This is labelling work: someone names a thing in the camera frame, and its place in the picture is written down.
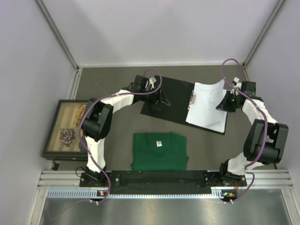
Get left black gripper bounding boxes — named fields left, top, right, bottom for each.
left=140, top=85, right=170, bottom=111

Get white folder black inside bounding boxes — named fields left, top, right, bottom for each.
left=140, top=77, right=227, bottom=135

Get white printed paper stack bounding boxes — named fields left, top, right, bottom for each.
left=186, top=88, right=227, bottom=134

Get white paper sheets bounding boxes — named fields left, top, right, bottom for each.
left=194, top=80, right=225, bottom=111

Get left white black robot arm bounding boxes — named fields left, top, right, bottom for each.
left=80, top=75, right=171, bottom=186

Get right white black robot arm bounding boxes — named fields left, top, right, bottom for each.
left=216, top=78, right=289, bottom=186

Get green folded t-shirt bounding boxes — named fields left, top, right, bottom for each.
left=131, top=132, right=189, bottom=171

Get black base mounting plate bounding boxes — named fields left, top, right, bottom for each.
left=79, top=170, right=246, bottom=195

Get black glass-lid display box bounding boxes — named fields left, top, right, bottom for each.
left=41, top=99, right=88, bottom=161

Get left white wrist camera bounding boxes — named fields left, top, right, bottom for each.
left=146, top=77, right=157, bottom=91

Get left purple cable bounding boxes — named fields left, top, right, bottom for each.
left=78, top=68, right=163, bottom=204

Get grey slotted cable duct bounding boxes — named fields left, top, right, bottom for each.
left=47, top=189, right=236, bottom=199

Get right aluminium corner post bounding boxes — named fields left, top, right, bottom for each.
left=243, top=0, right=286, bottom=69

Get aluminium corner post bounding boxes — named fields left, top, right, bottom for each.
left=243, top=0, right=286, bottom=69
left=34, top=0, right=79, bottom=71

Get aluminium front rail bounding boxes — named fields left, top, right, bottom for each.
left=37, top=170, right=293, bottom=189

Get left aluminium corner post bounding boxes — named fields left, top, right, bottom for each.
left=34, top=0, right=79, bottom=71

